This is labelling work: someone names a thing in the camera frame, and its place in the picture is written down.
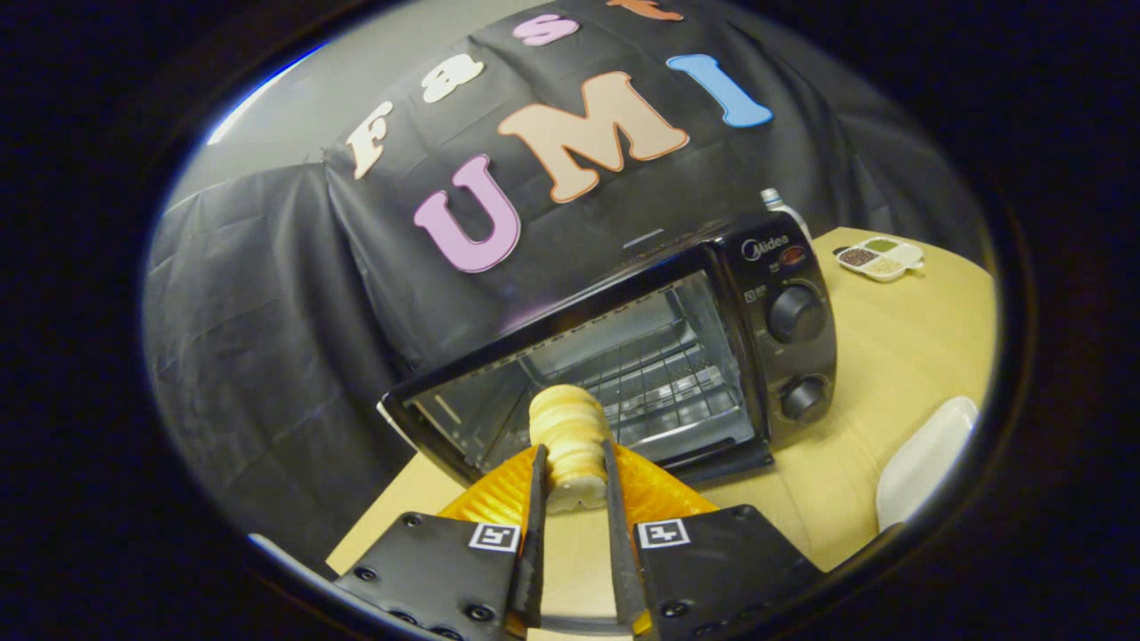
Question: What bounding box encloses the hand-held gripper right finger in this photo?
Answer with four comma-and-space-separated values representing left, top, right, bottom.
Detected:
601, 439, 825, 641

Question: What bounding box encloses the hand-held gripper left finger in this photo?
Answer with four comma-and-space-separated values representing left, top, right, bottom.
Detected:
334, 443, 549, 641

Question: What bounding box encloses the pale sliced bread roll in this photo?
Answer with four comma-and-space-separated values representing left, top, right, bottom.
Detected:
529, 385, 614, 515

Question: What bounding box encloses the black toaster oven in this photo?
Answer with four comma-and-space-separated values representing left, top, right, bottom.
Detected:
379, 211, 839, 489

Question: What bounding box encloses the white plate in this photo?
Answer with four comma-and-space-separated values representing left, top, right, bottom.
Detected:
875, 396, 979, 532

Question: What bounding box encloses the pink plastic bottle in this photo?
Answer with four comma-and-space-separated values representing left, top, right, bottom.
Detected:
760, 188, 813, 241

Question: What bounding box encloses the white sectioned seed dish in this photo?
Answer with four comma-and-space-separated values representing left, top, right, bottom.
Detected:
835, 236, 924, 283

